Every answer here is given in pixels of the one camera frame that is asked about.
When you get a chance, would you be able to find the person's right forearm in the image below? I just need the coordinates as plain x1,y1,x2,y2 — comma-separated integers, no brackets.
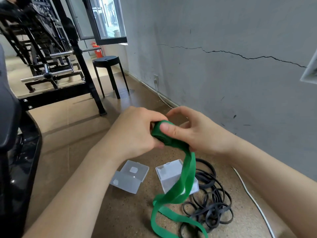
224,136,317,238

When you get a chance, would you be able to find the person's left hand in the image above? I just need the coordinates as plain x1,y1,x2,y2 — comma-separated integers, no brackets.
104,106,169,161

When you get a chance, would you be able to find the white floor cable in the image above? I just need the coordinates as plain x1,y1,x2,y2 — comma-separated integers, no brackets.
231,166,276,238

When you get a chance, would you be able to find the black metal rack frame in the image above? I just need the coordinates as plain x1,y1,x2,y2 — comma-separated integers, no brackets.
0,0,107,116

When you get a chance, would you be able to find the thin white plug cable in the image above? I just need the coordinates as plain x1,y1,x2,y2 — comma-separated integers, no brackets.
155,82,179,109

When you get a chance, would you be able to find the dark framed window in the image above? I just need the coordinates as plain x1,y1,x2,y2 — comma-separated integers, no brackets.
64,0,128,45

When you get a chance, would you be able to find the green fabric strap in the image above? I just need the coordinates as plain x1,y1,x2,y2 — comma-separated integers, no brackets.
150,120,209,238

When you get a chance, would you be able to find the black round stool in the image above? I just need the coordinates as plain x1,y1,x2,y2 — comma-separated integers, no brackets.
92,56,130,99

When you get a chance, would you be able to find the person's right hand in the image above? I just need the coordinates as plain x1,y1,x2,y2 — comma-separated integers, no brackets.
160,106,239,156

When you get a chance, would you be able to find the black glossy chair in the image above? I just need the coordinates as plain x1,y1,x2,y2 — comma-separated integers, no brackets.
0,44,43,238

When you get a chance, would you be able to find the pile of black rubber bands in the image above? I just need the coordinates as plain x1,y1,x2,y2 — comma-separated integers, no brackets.
178,158,234,238

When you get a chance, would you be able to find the clear plastic box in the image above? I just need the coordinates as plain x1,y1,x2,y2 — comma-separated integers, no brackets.
155,159,200,196
110,160,150,195

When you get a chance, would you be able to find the red fire extinguisher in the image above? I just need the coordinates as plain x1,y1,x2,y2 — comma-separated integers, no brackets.
90,41,103,59

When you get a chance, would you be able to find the person's left forearm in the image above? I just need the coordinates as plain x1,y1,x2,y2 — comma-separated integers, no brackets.
23,137,124,238

